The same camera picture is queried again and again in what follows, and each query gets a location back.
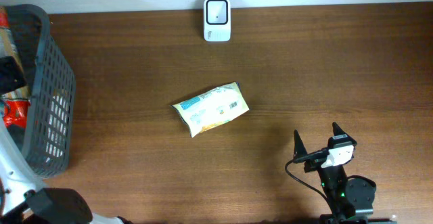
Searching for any orange red noodle packet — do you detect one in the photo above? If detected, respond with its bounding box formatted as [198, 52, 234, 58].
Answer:
[1, 6, 30, 129]

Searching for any white barcode scanner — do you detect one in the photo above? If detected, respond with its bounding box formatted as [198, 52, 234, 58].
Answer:
[203, 0, 231, 42]

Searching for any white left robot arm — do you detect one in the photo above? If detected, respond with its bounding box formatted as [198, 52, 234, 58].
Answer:
[1, 119, 130, 224]

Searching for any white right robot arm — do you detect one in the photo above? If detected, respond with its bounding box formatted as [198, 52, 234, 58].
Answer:
[285, 122, 394, 224]

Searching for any dark grey plastic basket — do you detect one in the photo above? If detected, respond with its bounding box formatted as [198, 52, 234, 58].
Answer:
[4, 4, 76, 178]

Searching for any yellow white snack bag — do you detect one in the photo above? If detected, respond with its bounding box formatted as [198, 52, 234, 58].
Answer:
[171, 81, 250, 137]

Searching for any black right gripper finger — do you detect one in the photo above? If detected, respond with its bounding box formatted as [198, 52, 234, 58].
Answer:
[332, 122, 350, 139]
[294, 130, 308, 159]

